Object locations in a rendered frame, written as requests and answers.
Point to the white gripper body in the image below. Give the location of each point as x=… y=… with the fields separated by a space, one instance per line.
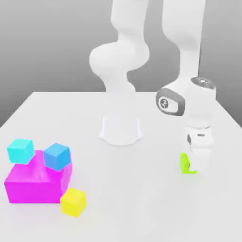
x=200 y=158

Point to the small lime green cube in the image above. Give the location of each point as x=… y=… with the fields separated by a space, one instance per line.
x=184 y=163

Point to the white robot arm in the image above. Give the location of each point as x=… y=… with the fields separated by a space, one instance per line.
x=117 y=60

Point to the small yellow cube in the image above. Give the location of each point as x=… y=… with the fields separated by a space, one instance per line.
x=72 y=203

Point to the small blue cube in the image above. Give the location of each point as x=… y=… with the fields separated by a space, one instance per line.
x=56 y=157

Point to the small cyan cube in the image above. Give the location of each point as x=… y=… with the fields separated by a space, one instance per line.
x=19 y=152

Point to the large magenta box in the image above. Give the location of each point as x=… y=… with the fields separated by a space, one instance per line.
x=32 y=191

